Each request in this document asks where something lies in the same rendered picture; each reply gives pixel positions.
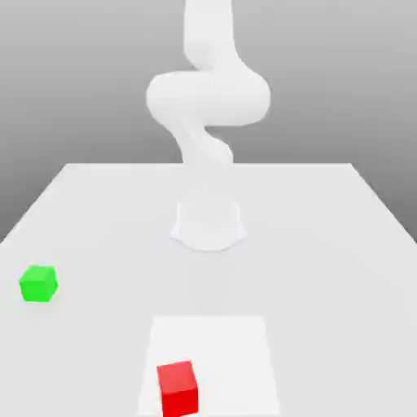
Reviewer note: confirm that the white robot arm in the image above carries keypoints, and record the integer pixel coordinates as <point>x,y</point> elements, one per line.
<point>208,97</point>

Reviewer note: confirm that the small red cube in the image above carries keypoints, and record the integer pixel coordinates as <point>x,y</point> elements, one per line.
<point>178,387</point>

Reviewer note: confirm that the small green cube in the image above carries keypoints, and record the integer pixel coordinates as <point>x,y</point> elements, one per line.
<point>38,284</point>

